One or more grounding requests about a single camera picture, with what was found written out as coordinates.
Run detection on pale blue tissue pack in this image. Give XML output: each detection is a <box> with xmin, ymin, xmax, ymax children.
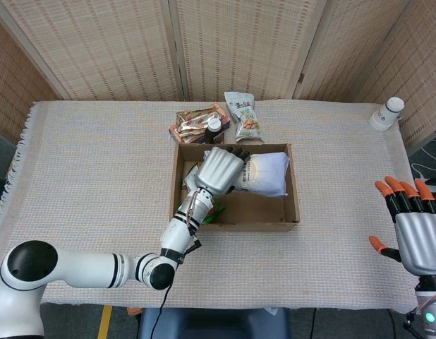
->
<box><xmin>234</xmin><ymin>152</ymin><xmax>291</xmax><ymax>198</ymax></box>

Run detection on grey almond snack bag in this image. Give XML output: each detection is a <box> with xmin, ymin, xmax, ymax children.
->
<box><xmin>224</xmin><ymin>91</ymin><xmax>265</xmax><ymax>143</ymax></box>

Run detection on white power cable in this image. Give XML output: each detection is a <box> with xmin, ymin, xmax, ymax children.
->
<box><xmin>410</xmin><ymin>131</ymin><xmax>436</xmax><ymax>182</ymax></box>

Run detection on gold and orange snack packets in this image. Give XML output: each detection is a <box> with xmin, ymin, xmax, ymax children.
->
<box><xmin>169</xmin><ymin>102</ymin><xmax>231</xmax><ymax>145</ymax></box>

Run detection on right silver hand orange fingertips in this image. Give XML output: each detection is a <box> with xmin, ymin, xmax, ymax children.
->
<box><xmin>368</xmin><ymin>175</ymin><xmax>436</xmax><ymax>277</ymax></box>

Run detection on dark blue seat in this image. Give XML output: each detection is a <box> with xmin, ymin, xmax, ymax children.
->
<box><xmin>138</xmin><ymin>307</ymin><xmax>290</xmax><ymax>339</ymax></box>

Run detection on left silver hand black fingers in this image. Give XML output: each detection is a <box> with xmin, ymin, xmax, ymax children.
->
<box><xmin>195</xmin><ymin>145</ymin><xmax>251</xmax><ymax>196</ymax></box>

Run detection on brown bottle white cap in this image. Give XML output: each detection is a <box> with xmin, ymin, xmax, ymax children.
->
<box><xmin>205</xmin><ymin>118</ymin><xmax>225</xmax><ymax>145</ymax></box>

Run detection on woven folding screen panel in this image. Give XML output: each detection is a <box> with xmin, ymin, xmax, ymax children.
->
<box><xmin>168</xmin><ymin>0</ymin><xmax>332</xmax><ymax>102</ymax></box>
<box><xmin>0</xmin><ymin>13</ymin><xmax>61</xmax><ymax>145</ymax></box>
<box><xmin>351</xmin><ymin>0</ymin><xmax>436</xmax><ymax>156</ymax></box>
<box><xmin>0</xmin><ymin>0</ymin><xmax>189</xmax><ymax>102</ymax></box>
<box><xmin>291</xmin><ymin>0</ymin><xmax>413</xmax><ymax>103</ymax></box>

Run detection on green snack packet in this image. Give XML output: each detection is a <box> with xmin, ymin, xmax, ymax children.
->
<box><xmin>182</xmin><ymin>150</ymin><xmax>226</xmax><ymax>225</ymax></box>

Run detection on open brown cardboard box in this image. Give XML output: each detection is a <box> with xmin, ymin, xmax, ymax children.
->
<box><xmin>169</xmin><ymin>143</ymin><xmax>301</xmax><ymax>232</ymax></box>

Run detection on beige woven tablecloth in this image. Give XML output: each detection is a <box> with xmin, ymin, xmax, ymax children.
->
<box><xmin>0</xmin><ymin>100</ymin><xmax>436</xmax><ymax>314</ymax></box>

